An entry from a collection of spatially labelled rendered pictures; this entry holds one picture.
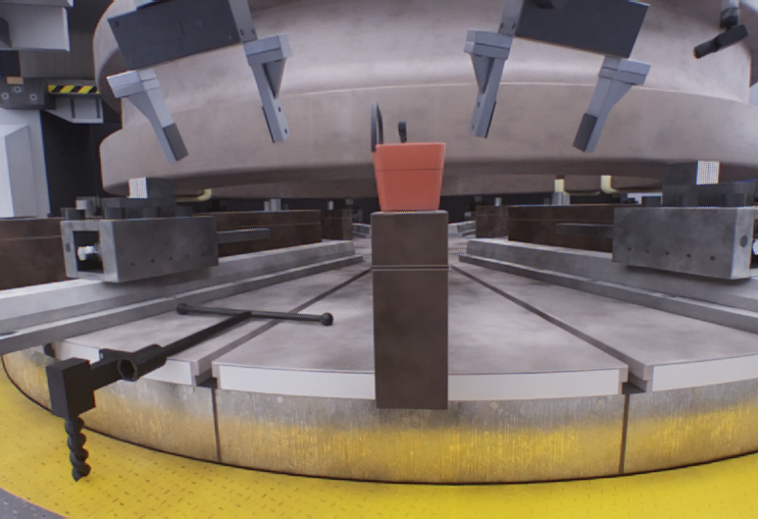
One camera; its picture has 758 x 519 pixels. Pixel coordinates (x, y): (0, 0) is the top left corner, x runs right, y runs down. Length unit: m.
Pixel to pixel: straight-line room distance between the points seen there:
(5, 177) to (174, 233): 3.02
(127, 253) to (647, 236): 1.84
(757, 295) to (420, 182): 1.18
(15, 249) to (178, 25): 2.38
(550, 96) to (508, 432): 1.11
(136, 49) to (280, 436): 0.94
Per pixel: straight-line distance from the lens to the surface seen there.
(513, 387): 1.05
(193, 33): 0.48
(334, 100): 1.56
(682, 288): 1.78
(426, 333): 0.77
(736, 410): 1.48
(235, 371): 1.13
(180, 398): 1.31
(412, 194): 0.78
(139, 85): 0.53
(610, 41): 0.51
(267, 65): 0.47
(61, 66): 4.96
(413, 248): 0.74
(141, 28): 0.51
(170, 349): 1.24
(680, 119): 1.98
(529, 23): 0.47
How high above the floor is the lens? 0.69
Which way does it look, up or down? 7 degrees down
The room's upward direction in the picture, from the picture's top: 1 degrees counter-clockwise
